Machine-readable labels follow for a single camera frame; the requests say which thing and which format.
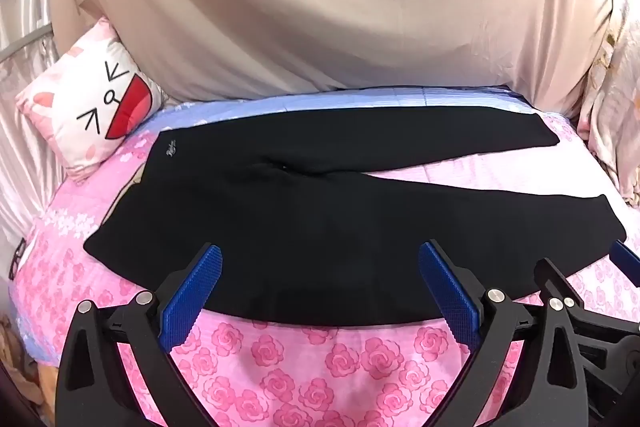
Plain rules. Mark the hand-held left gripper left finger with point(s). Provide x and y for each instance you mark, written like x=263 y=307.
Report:
x=192 y=297

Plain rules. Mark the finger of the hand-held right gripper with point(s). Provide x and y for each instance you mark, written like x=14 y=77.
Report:
x=552 y=279
x=626 y=255

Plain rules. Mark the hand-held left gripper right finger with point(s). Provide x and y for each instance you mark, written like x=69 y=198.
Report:
x=447 y=294

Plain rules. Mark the black pants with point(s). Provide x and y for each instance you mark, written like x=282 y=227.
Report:
x=320 y=217

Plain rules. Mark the pink floral bedsheet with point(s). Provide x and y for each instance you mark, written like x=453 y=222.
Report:
x=300 y=367

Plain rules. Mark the cream floral cloth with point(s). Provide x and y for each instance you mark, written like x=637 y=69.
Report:
x=610 y=107

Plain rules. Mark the small black object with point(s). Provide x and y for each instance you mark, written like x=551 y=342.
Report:
x=17 y=259

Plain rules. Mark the tan cloth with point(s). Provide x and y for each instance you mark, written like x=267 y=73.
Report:
x=25 y=367

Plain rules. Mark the cat face pillow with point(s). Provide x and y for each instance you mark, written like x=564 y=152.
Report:
x=90 y=107

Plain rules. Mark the white satin curtain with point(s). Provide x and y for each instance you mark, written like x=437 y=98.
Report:
x=25 y=157

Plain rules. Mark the beige cloth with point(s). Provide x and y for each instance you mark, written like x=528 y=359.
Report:
x=320 y=7

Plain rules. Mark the grey metal rail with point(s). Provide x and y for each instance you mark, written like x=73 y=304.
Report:
x=25 y=44

